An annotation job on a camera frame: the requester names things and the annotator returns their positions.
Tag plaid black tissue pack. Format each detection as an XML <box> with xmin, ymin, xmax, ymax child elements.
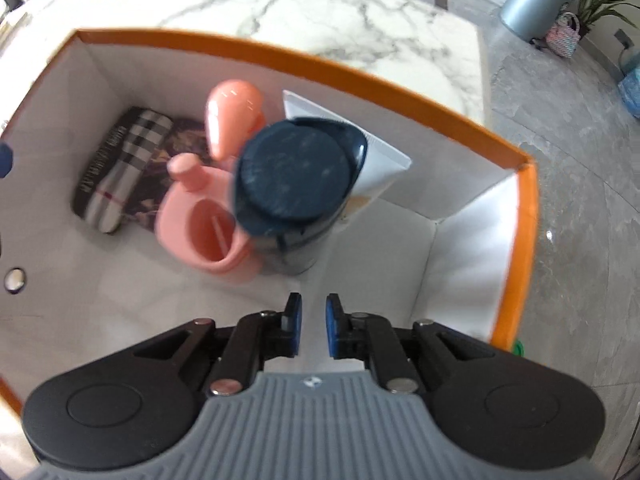
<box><xmin>70</xmin><ymin>106</ymin><xmax>174</xmax><ymax>234</ymax></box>

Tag white vaseline lotion tube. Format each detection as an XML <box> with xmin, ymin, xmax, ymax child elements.
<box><xmin>283</xmin><ymin>90</ymin><xmax>412</xmax><ymax>230</ymax></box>

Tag pink pump bottle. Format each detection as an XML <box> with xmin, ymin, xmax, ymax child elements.
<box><xmin>205</xmin><ymin>79</ymin><xmax>266</xmax><ymax>169</ymax></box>

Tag orange cardboard box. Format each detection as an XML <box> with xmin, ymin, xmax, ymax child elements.
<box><xmin>1</xmin><ymin>30</ymin><xmax>538</xmax><ymax>396</ymax></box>

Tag woven small basket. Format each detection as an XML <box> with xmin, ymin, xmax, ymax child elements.
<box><xmin>544</xmin><ymin>12</ymin><xmax>580</xmax><ymax>58</ymax></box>

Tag grey metal trash bin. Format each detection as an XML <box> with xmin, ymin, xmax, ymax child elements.
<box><xmin>499</xmin><ymin>0</ymin><xmax>575</xmax><ymax>44</ymax></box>

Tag blue water jug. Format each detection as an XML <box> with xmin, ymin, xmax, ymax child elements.
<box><xmin>618</xmin><ymin>51</ymin><xmax>640</xmax><ymax>119</ymax></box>

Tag green floor plant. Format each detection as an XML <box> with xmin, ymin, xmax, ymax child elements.
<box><xmin>569</xmin><ymin>0</ymin><xmax>640</xmax><ymax>42</ymax></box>

